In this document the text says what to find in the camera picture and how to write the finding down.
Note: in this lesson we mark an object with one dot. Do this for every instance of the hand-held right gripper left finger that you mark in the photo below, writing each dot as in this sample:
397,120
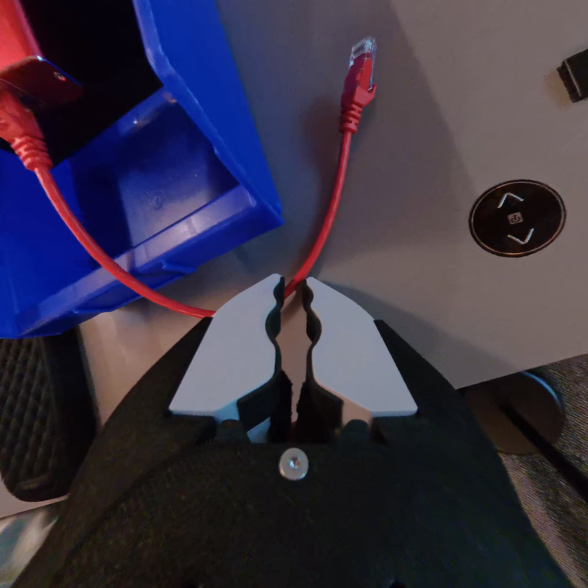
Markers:
229,358

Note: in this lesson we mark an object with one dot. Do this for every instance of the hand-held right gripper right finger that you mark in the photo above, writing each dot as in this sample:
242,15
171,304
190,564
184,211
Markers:
358,363

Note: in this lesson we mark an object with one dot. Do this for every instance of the blue plastic bin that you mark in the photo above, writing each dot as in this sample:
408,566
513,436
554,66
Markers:
160,206

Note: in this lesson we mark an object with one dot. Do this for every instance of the red ethernet splitter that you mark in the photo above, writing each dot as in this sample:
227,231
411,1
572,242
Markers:
41,80

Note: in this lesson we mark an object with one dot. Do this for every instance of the round black desk control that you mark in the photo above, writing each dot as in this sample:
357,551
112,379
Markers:
517,218

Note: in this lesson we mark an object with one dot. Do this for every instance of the grey desk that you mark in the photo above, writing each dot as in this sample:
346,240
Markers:
413,138

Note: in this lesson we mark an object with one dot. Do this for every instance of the black quilted wrist pad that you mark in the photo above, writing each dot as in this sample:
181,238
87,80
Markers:
36,413

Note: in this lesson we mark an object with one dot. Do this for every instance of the black bin divider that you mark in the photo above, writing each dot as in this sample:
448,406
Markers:
101,69

